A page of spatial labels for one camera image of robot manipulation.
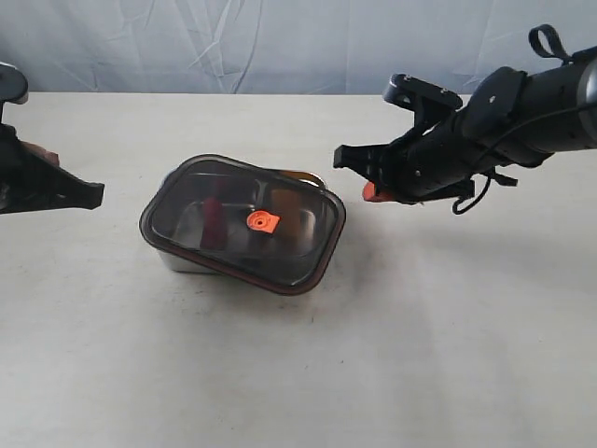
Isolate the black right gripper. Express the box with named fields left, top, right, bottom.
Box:
left=333, top=116, right=476, bottom=204

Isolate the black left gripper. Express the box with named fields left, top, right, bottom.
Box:
left=1, top=125, right=104, bottom=215

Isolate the dark transparent lunch box lid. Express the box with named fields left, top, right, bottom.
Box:
left=139, top=154, right=346, bottom=296

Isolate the stainless steel lunch box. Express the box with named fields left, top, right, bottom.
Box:
left=154, top=170, right=323, bottom=274

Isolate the red sausage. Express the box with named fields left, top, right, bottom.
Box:
left=200, top=197, right=228, bottom=250

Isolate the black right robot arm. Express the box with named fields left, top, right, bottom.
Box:
left=333, top=49, right=596, bottom=204

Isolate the blue-grey backdrop cloth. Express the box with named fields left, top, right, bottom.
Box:
left=1, top=1, right=596, bottom=94

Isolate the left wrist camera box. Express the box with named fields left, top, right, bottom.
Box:
left=0, top=63, right=29, bottom=105

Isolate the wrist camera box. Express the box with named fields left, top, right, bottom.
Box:
left=382, top=74, right=463, bottom=131
left=0, top=63, right=29, bottom=105

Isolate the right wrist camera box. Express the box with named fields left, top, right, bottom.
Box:
left=382, top=74, right=463, bottom=131

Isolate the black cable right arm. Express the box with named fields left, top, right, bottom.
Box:
left=451, top=25, right=597, bottom=216

